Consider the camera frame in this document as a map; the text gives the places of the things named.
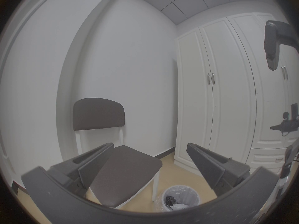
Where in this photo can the clear plastic bag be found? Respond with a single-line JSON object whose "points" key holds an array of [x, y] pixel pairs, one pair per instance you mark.
{"points": [[189, 195]]}

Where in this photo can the white wardrobe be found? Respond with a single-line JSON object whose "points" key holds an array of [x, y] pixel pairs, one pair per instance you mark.
{"points": [[229, 78]]}

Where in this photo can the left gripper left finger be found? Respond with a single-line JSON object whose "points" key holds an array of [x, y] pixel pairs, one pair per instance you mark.
{"points": [[91, 169]]}

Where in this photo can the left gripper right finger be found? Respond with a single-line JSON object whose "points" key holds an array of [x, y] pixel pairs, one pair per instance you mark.
{"points": [[210, 167]]}

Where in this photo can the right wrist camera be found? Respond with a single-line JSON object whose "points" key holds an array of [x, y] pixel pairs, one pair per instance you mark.
{"points": [[286, 116]]}

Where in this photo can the grey padded white chair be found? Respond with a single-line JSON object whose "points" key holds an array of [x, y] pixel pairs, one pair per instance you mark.
{"points": [[98, 113]]}

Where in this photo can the black plastic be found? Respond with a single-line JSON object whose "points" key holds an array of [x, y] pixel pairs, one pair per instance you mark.
{"points": [[170, 200]]}

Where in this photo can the white trash bin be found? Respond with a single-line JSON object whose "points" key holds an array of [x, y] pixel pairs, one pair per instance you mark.
{"points": [[163, 206]]}

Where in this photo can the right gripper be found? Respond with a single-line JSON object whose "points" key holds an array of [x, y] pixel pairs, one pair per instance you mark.
{"points": [[290, 126]]}

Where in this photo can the clear printed wrapper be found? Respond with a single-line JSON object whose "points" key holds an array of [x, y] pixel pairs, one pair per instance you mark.
{"points": [[179, 207]]}

